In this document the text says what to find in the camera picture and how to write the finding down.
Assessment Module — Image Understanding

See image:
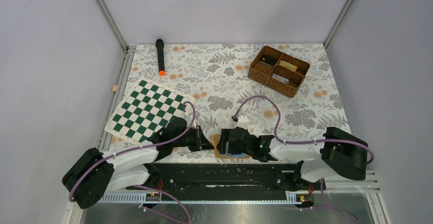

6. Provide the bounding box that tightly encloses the green white chessboard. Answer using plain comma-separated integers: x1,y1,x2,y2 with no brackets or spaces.
104,78,195,144

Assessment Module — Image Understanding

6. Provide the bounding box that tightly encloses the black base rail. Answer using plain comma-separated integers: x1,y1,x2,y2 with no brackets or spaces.
144,163,326,202

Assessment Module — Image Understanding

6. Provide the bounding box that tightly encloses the black marker orange cap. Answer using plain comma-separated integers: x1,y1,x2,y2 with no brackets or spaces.
155,39,165,76

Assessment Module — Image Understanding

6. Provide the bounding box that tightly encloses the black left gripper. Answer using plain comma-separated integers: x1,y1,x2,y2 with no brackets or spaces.
173,125,214,152

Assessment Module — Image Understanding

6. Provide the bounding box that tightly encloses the grey card in basket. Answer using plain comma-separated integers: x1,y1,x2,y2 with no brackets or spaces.
272,73,289,84

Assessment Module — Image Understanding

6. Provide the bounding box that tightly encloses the black item in basket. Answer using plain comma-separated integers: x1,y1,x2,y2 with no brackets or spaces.
259,55,278,67

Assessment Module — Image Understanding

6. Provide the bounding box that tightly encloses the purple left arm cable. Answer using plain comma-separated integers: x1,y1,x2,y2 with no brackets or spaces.
68,101,197,224

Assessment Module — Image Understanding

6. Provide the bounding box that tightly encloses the floral patterned table mat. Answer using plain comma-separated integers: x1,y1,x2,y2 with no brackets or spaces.
125,43,351,141

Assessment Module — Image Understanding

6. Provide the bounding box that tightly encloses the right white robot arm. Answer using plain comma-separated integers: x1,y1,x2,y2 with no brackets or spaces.
216,127,370,189

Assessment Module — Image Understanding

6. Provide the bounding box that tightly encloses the gold VIP card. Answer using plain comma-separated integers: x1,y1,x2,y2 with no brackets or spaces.
279,61,298,72

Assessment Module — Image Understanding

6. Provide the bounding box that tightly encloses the brown woven divided basket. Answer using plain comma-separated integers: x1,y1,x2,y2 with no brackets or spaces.
248,45,310,98

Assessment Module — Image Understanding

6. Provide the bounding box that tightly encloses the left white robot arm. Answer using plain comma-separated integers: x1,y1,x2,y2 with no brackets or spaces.
61,117,214,209

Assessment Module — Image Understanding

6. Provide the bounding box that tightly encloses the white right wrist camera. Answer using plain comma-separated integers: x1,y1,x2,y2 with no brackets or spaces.
232,115,249,130

